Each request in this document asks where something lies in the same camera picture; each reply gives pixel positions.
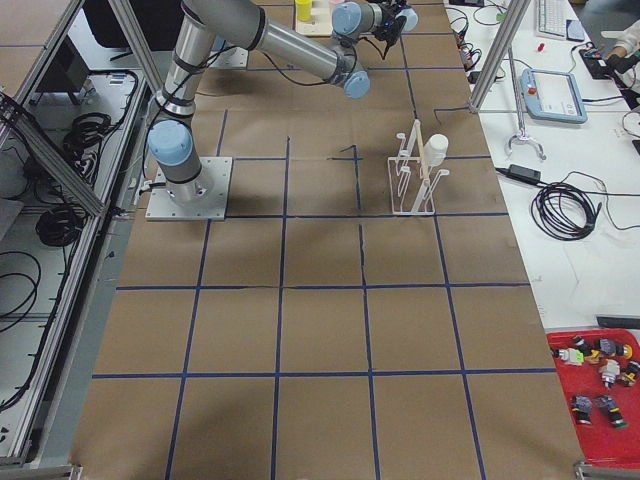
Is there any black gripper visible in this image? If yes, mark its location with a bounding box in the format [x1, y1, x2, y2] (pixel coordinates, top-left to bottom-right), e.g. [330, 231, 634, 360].
[372, 0, 408, 41]

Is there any light blue cup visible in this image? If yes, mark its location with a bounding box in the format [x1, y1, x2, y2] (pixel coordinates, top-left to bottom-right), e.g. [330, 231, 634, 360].
[397, 7, 419, 32]

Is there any white cup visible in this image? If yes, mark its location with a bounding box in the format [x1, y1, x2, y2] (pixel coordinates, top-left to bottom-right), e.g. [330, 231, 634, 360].
[424, 134, 449, 167]

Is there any yellow cup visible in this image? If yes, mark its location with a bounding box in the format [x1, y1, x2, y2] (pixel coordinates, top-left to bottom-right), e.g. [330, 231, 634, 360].
[295, 0, 313, 22]

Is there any cream rabbit tray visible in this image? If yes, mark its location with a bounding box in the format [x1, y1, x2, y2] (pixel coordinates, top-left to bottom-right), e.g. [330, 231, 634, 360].
[294, 8, 333, 37]

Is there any white keyboard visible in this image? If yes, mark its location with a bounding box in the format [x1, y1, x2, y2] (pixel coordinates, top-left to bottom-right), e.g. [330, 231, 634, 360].
[534, 0, 567, 40]

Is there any grabber reach tool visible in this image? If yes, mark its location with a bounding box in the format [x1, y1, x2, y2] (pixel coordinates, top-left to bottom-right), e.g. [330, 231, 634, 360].
[506, 47, 546, 161]

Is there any blue teach pendant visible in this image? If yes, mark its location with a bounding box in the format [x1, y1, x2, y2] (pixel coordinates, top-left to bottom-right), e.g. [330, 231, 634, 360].
[520, 68, 588, 124]

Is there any black power adapter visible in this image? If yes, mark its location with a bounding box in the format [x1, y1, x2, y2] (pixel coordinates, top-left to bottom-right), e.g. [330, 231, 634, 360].
[496, 164, 541, 185]

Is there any red parts tray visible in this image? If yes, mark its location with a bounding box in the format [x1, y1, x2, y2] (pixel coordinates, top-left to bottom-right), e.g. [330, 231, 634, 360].
[547, 329, 639, 469]

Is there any aluminium frame post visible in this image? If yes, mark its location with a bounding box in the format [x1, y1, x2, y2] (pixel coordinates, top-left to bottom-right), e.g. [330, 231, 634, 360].
[469, 0, 530, 113]

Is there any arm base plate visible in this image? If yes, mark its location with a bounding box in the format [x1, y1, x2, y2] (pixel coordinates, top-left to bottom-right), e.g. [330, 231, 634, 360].
[210, 47, 249, 70]
[145, 157, 233, 221]

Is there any white wire cup rack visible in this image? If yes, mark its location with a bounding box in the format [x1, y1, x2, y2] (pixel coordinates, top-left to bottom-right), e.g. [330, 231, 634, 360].
[387, 119, 450, 216]

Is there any coiled black cable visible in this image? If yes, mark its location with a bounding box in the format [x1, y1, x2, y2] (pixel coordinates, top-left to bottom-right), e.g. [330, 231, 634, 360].
[530, 170, 609, 244]

